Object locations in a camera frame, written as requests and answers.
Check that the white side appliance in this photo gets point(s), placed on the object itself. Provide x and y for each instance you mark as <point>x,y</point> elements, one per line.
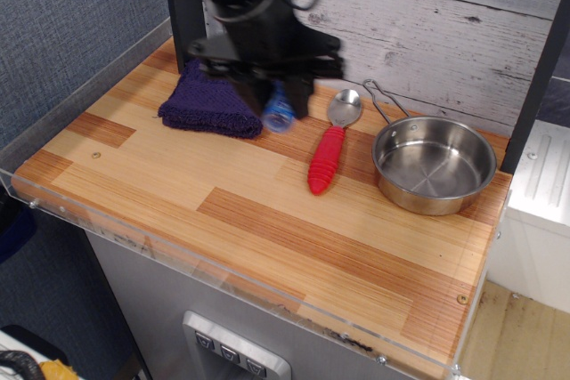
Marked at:
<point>530,255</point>

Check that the dark left vertical post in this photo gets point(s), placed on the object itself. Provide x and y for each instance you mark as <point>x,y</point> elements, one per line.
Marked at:
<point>188,24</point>

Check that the small stainless steel pan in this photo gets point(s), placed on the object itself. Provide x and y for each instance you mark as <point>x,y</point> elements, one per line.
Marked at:
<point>429,165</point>

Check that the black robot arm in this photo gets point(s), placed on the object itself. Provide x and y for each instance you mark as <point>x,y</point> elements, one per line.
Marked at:
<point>264,43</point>

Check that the dark right vertical post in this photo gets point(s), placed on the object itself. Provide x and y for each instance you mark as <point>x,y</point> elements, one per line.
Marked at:
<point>545,68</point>

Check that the silver cabinet with dispenser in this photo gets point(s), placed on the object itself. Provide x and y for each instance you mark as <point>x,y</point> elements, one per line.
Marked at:
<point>188,329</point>

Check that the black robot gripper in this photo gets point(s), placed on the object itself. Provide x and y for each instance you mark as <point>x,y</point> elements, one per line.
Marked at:
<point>266,35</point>

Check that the blue gum bottle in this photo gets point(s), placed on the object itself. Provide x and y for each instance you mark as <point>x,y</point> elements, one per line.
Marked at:
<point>278,115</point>

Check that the yellow object at corner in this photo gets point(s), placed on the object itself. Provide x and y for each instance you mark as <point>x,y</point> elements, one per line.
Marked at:
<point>57,370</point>

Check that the purple folded towel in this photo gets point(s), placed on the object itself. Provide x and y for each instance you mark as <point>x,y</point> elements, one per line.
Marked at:
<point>199,103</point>

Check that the clear acrylic table guard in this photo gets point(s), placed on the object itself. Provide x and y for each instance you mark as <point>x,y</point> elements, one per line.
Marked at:
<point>401,288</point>

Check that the red handled metal spoon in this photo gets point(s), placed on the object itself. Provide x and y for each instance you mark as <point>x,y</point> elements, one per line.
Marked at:
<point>344,109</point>

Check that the dark vertical post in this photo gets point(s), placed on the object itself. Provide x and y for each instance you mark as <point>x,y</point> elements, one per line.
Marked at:
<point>188,24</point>
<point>545,68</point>

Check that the dark blue object at left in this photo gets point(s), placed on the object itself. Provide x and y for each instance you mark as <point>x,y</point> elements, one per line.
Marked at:
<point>17,226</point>

